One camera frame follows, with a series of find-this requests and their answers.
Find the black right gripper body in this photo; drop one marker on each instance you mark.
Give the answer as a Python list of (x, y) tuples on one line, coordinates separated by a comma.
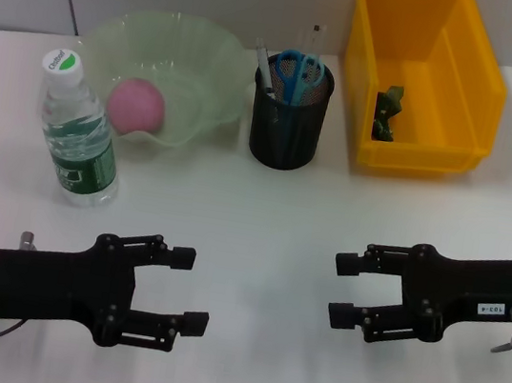
[(463, 285)]

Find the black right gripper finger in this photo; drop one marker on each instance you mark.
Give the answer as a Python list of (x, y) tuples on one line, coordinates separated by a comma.
[(341, 316), (348, 264)]

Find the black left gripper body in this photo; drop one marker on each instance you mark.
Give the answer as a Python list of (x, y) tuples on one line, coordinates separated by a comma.
[(54, 286)]

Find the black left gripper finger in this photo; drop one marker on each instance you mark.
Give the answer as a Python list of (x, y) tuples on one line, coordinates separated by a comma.
[(195, 323), (182, 257)]

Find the clear green-label water bottle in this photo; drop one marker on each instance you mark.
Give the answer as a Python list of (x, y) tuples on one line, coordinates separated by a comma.
[(79, 150)]

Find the pink peach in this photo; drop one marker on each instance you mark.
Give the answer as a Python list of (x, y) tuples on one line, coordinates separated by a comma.
[(136, 106)]

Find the green plastic wrapper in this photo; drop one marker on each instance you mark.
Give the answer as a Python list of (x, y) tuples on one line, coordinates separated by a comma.
[(388, 105)]

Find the blue scissors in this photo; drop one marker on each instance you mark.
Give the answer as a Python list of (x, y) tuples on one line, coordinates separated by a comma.
[(296, 86)]

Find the grey pen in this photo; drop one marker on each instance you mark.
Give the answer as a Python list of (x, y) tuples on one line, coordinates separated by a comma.
[(265, 67)]

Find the transparent plastic ruler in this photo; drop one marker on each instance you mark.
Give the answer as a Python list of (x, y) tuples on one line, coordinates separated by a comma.
[(314, 41)]

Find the black mesh pen holder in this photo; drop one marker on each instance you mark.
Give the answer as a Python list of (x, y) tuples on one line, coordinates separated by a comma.
[(303, 136)]

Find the translucent green fruit bowl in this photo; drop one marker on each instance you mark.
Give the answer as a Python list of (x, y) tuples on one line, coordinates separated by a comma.
[(199, 58)]

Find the yellow plastic bin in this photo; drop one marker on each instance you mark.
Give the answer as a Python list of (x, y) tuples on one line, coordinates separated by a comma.
[(410, 159)]

